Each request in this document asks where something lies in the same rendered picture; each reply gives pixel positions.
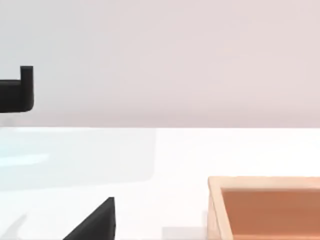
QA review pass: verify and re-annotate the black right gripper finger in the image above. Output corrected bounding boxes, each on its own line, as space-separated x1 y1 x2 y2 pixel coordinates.
62 196 117 240

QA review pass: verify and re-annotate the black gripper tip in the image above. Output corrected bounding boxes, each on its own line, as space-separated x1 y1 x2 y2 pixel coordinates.
0 65 35 114

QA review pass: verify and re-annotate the shallow salmon-coloured box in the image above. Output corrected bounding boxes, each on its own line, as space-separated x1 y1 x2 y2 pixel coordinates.
207 175 320 240

